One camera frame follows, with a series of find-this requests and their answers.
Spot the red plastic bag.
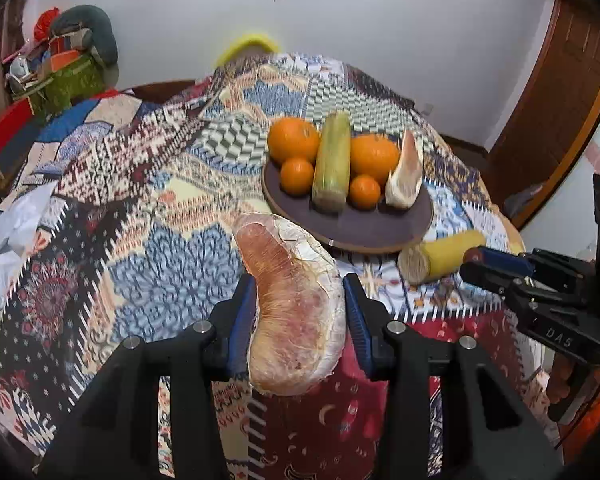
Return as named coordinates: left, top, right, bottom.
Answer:
left=33, top=7, right=62, bottom=42

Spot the yellow corn piece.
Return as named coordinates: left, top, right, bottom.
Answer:
left=397, top=229, right=487, bottom=284

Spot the large orange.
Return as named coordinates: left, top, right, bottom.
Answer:
left=349, top=133, right=401, bottom=187
left=267, top=117, right=322, bottom=165

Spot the white crumpled cloth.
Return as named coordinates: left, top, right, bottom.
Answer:
left=0, top=194, right=58, bottom=303

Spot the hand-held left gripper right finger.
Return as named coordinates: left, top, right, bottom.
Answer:
left=342, top=273, right=568, bottom=480

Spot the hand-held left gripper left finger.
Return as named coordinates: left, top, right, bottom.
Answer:
left=35, top=275, right=258, bottom=480

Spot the wooden door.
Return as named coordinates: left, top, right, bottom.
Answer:
left=485, top=0, right=600, bottom=228

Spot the grey curved pillow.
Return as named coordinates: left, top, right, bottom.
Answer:
left=49, top=4, right=119, bottom=67

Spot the green storage box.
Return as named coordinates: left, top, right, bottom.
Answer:
left=29, top=54, right=107, bottom=114

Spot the patchwork blanket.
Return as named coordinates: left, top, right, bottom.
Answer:
left=0, top=51, right=551, bottom=480

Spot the small tangerine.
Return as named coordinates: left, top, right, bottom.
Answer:
left=348, top=174, right=382, bottom=210
left=279, top=156, right=315, bottom=196

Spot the peeled pomelo segment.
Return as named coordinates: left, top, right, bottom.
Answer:
left=231, top=212, right=347, bottom=396
left=384, top=130, right=425, bottom=210

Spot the striped brown curtain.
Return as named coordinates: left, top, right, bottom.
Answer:
left=0, top=0, right=33, bottom=131

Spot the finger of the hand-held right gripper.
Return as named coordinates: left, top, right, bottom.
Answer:
left=458, top=260, right=518, bottom=297
left=472, top=246, right=538, bottom=278

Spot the dark purple round plate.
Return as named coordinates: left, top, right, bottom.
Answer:
left=261, top=157, right=435, bottom=255

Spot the red box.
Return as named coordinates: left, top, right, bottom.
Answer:
left=0, top=100, right=37, bottom=162

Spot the person's right hand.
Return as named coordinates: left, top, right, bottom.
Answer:
left=547, top=350, right=588, bottom=423

